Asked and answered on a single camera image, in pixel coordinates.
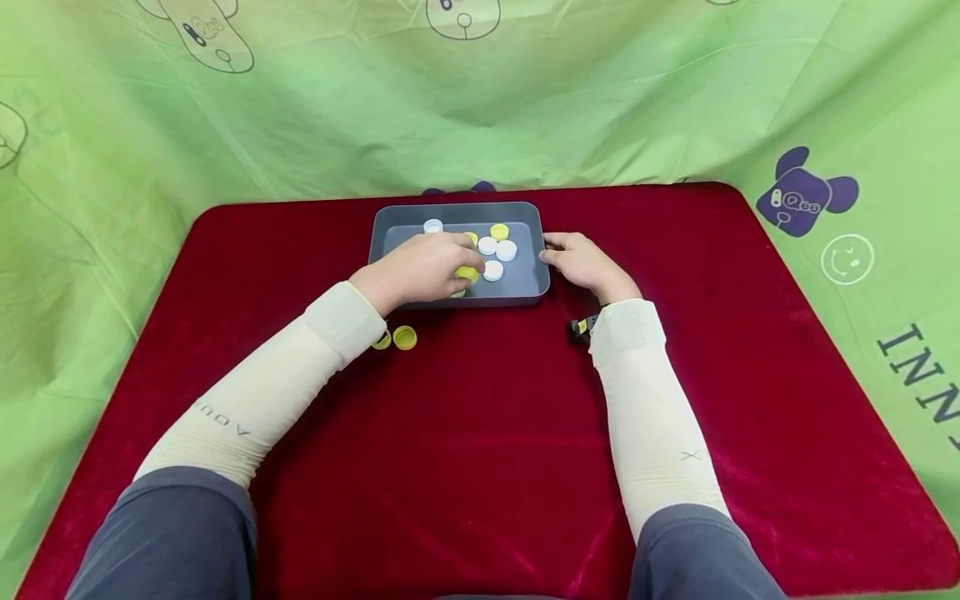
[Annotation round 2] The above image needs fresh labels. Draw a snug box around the person's right hand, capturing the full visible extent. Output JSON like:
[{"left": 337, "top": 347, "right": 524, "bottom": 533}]
[{"left": 538, "top": 232, "right": 645, "bottom": 307}]

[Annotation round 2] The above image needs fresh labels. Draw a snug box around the person's left hand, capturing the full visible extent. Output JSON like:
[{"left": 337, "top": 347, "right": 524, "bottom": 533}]
[{"left": 348, "top": 232, "right": 482, "bottom": 318}]

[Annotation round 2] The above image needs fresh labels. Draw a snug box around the grey rectangular plastic tray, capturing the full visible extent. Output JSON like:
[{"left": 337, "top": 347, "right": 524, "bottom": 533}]
[{"left": 367, "top": 202, "right": 552, "bottom": 311}]

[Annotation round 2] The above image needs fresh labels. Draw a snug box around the person's left forearm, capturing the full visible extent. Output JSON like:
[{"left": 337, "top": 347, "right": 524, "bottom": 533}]
[{"left": 66, "top": 281, "right": 390, "bottom": 600}]

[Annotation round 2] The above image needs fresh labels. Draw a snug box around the person's right forearm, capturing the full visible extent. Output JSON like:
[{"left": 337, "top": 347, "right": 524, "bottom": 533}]
[{"left": 587, "top": 298, "right": 788, "bottom": 600}]

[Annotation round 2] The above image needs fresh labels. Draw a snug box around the black wrist band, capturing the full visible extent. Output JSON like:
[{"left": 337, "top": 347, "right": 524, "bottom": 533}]
[{"left": 567, "top": 312, "right": 602, "bottom": 345}]

